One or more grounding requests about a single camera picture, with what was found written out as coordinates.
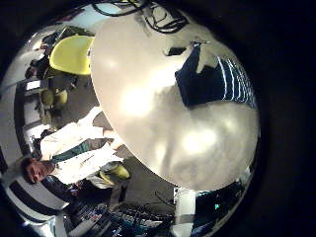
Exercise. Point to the man in white jacket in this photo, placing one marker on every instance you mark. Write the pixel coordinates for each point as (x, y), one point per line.
(79, 154)

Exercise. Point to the person in dark jacket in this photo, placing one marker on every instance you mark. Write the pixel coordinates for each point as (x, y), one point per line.
(61, 187)

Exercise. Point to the bright monitor screen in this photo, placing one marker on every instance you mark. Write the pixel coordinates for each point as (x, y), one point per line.
(33, 85)

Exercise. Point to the navy white striped shirt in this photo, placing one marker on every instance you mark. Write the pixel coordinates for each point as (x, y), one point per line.
(204, 85)

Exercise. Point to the olive green stool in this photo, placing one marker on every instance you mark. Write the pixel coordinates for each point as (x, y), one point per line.
(54, 98)

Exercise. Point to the yellow green bag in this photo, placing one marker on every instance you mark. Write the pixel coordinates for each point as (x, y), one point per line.
(115, 173)

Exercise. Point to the yellow plastic chair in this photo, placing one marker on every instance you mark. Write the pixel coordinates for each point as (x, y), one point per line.
(72, 54)

